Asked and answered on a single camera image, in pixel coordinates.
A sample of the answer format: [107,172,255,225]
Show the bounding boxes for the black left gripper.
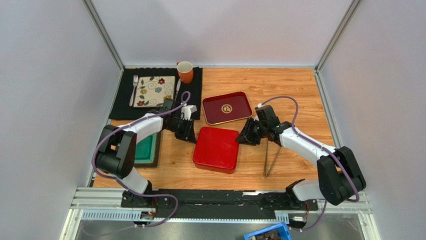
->
[166,117,198,145]

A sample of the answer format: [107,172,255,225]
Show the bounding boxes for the red tin lid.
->
[192,126,239,174]

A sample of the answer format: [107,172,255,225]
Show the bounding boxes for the red chocolate serving tray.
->
[202,91,253,125]

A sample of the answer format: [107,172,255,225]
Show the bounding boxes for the metal serving tongs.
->
[262,141,282,179]

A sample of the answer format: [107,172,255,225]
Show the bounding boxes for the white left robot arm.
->
[91,99,198,197]

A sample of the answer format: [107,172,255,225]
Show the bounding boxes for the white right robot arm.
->
[235,105,367,206]

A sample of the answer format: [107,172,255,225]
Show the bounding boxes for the silver table knife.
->
[174,79,182,101]

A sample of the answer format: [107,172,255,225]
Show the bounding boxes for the turquoise glazed dark plate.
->
[134,132,162,168]

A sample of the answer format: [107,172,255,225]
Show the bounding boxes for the floral square plate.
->
[132,76,176,108]

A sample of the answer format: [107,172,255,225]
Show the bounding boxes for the black cloth placemat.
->
[109,67,203,120]

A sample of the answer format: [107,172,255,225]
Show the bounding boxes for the orange mug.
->
[176,61,194,84]

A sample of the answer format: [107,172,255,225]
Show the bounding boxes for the silver fork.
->
[129,75,139,107]

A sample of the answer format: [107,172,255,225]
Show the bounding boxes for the blue plastic bin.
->
[243,222,293,240]

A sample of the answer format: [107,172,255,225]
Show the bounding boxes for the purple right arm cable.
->
[256,95,361,232]

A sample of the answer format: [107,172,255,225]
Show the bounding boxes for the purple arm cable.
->
[91,90,192,229]
[256,95,361,232]

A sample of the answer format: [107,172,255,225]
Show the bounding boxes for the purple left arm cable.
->
[91,90,192,229]

